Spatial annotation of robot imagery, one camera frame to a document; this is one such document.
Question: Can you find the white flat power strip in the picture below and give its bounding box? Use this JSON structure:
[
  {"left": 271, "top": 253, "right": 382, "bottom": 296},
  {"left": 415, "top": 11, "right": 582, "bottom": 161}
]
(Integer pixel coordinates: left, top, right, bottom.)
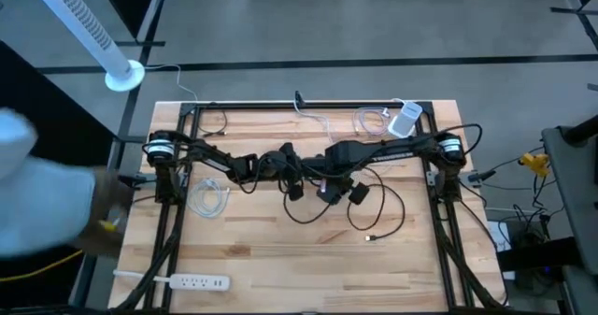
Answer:
[{"left": 167, "top": 272, "right": 232, "bottom": 293}]

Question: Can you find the yellow plug connector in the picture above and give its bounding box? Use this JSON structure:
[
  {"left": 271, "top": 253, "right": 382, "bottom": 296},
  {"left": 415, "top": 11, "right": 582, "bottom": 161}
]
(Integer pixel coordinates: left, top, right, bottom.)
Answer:
[{"left": 519, "top": 151, "right": 552, "bottom": 179}]

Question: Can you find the person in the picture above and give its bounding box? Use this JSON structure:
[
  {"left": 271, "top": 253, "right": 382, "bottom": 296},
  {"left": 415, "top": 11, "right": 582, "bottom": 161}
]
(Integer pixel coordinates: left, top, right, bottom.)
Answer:
[{"left": 0, "top": 107, "right": 99, "bottom": 260}]

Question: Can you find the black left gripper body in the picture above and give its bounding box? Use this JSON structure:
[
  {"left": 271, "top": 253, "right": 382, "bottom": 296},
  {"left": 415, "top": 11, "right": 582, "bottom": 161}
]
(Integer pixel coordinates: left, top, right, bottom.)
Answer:
[{"left": 281, "top": 141, "right": 306, "bottom": 203}]

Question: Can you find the white floor device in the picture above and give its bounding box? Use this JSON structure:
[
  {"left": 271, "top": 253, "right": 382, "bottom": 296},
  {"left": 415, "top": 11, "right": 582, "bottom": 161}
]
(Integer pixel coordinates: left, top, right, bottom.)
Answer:
[{"left": 485, "top": 220, "right": 516, "bottom": 282}]

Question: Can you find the pale mint power cord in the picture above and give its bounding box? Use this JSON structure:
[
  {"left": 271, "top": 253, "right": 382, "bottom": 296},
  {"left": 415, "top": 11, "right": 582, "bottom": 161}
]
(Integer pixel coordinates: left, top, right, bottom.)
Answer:
[{"left": 292, "top": 100, "right": 336, "bottom": 142}]

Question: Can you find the grey desk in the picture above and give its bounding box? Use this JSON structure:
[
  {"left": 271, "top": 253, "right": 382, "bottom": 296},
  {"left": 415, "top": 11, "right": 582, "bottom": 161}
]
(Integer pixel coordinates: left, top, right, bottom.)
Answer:
[{"left": 540, "top": 125, "right": 598, "bottom": 315}]

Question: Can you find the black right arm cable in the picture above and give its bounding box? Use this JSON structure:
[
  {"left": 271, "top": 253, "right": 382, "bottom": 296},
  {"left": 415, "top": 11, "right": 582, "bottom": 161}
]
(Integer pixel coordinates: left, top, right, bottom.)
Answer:
[{"left": 410, "top": 122, "right": 484, "bottom": 158}]

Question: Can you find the black diagonal frame strut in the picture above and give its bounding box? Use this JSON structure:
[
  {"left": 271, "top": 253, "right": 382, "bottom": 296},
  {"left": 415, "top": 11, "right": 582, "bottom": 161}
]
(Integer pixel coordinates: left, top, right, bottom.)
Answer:
[
  {"left": 111, "top": 228, "right": 182, "bottom": 312},
  {"left": 434, "top": 211, "right": 510, "bottom": 312}
]

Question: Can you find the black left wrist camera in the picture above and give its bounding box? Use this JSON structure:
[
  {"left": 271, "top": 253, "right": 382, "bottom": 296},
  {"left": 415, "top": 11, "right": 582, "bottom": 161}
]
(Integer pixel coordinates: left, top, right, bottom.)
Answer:
[{"left": 256, "top": 150, "right": 287, "bottom": 181}]

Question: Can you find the short black USB cable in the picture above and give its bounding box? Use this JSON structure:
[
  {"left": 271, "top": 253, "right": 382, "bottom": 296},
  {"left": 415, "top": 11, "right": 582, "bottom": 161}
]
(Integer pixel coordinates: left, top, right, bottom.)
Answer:
[{"left": 196, "top": 101, "right": 230, "bottom": 139}]

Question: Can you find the white tower power strip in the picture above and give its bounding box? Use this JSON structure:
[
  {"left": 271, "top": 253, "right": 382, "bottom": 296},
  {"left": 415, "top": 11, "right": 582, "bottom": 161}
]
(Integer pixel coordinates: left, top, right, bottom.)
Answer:
[{"left": 387, "top": 100, "right": 424, "bottom": 140}]

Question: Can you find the black aluminium table frame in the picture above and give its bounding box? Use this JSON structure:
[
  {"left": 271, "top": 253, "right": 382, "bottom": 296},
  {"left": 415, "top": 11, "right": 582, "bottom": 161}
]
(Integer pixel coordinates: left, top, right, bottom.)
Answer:
[{"left": 142, "top": 100, "right": 476, "bottom": 315}]

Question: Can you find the yellow extension cord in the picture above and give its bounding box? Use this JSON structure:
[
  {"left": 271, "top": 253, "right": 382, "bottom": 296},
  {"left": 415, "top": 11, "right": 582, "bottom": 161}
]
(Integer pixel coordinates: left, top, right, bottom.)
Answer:
[{"left": 0, "top": 217, "right": 119, "bottom": 284}]

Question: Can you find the white power strip cord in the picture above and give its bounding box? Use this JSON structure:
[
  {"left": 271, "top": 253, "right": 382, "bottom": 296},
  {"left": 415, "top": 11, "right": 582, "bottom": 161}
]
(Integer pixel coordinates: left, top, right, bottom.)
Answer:
[{"left": 112, "top": 268, "right": 172, "bottom": 284}]

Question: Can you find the black pole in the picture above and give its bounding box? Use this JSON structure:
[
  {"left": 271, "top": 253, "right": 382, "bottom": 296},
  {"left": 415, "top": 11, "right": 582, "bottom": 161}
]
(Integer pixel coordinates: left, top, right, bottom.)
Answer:
[{"left": 562, "top": 112, "right": 598, "bottom": 147}]

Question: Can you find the person's hand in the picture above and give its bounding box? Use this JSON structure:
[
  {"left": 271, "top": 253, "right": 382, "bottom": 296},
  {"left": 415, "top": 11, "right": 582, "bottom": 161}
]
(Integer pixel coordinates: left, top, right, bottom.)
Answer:
[{"left": 74, "top": 166, "right": 135, "bottom": 259}]

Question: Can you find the white fan cord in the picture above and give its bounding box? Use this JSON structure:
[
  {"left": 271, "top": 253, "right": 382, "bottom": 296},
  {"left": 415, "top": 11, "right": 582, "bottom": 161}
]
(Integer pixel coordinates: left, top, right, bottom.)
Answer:
[{"left": 142, "top": 63, "right": 201, "bottom": 103}]

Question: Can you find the black computer box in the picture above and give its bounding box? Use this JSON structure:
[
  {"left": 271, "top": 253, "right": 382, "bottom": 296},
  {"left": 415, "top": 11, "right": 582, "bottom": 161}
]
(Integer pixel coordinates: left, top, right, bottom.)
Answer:
[{"left": 494, "top": 235, "right": 585, "bottom": 274}]

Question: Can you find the white tower fan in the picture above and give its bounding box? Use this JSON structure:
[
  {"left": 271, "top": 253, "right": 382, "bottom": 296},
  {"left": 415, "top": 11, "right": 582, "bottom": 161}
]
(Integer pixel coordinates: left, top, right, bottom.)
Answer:
[{"left": 22, "top": 0, "right": 147, "bottom": 93}]

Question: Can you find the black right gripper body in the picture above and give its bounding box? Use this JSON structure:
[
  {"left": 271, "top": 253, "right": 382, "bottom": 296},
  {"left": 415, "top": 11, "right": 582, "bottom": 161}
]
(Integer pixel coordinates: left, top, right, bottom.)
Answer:
[{"left": 316, "top": 170, "right": 371, "bottom": 208}]

